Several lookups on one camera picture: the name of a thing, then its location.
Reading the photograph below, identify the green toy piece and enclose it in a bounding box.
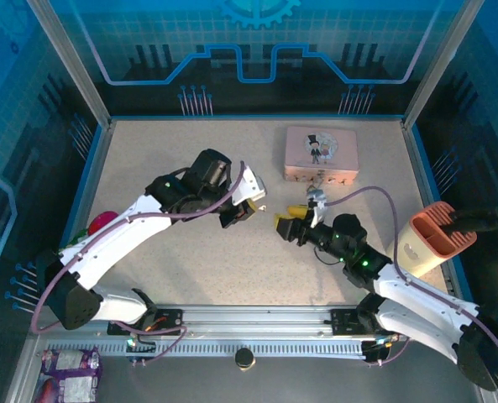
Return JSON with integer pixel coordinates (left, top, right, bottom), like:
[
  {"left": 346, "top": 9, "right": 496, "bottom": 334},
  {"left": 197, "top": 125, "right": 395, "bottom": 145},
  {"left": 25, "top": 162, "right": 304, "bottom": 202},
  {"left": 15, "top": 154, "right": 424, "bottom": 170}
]
[{"left": 69, "top": 228, "right": 92, "bottom": 248}]

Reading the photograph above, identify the beige coral utensil holder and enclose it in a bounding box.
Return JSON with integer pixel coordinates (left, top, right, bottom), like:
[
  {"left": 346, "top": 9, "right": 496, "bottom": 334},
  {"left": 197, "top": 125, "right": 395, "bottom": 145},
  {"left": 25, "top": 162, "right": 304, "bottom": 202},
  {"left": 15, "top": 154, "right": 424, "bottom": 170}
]
[{"left": 397, "top": 201, "right": 479, "bottom": 279}]

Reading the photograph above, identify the black utensil handle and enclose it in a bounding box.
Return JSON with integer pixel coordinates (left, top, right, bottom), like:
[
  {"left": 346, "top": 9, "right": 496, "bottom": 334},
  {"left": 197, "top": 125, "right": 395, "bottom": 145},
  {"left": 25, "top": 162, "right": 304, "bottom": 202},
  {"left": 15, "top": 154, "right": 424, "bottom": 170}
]
[{"left": 438, "top": 207, "right": 498, "bottom": 237}]

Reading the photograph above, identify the black round knob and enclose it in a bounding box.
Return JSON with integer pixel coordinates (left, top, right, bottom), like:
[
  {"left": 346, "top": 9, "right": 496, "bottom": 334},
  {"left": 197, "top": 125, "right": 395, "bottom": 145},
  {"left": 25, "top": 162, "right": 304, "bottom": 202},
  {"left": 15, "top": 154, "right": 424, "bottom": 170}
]
[{"left": 233, "top": 347, "right": 256, "bottom": 373}]

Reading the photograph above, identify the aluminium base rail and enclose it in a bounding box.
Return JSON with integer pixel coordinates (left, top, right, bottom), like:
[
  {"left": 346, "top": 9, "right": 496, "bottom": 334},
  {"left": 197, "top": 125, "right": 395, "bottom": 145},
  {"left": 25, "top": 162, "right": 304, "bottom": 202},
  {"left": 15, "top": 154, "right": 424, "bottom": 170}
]
[{"left": 38, "top": 303, "right": 403, "bottom": 342}]

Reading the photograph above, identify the red ball toy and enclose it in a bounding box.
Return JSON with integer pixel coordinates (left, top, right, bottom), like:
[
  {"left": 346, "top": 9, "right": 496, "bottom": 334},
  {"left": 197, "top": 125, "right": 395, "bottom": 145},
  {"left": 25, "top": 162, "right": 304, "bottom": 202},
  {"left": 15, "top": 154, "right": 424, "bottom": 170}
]
[{"left": 87, "top": 210, "right": 120, "bottom": 237}]

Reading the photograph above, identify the pink cartoon tin box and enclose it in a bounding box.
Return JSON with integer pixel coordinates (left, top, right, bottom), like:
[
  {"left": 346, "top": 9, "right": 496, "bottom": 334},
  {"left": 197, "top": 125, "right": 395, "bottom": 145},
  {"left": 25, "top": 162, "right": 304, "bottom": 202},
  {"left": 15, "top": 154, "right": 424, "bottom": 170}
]
[{"left": 282, "top": 125, "right": 360, "bottom": 186}]

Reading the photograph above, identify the aluminium frame post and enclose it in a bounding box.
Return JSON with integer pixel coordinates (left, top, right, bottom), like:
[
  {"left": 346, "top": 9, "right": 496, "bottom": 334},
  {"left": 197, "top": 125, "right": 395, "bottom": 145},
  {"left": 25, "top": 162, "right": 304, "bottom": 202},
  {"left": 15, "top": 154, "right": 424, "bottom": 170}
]
[
  {"left": 401, "top": 0, "right": 485, "bottom": 129},
  {"left": 24, "top": 0, "right": 114, "bottom": 129}
]

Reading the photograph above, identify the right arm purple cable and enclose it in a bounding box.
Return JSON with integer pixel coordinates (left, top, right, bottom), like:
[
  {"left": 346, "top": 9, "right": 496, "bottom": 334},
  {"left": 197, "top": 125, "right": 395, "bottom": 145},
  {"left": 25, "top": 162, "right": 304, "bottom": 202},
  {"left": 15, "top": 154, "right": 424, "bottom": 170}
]
[{"left": 323, "top": 186, "right": 498, "bottom": 384}]

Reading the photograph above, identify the slotted grey cable duct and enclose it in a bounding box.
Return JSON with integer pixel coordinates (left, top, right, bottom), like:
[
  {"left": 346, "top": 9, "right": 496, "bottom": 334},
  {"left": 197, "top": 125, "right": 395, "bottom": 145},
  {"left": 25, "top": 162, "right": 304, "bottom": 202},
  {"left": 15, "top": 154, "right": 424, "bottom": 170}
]
[{"left": 45, "top": 338, "right": 370, "bottom": 359}]

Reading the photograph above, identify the purple snack packet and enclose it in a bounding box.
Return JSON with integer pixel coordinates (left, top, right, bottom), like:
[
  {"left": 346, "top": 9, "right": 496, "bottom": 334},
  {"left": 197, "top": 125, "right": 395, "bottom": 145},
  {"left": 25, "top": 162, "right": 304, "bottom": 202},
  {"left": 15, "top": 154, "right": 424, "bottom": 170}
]
[{"left": 33, "top": 347, "right": 105, "bottom": 403}]

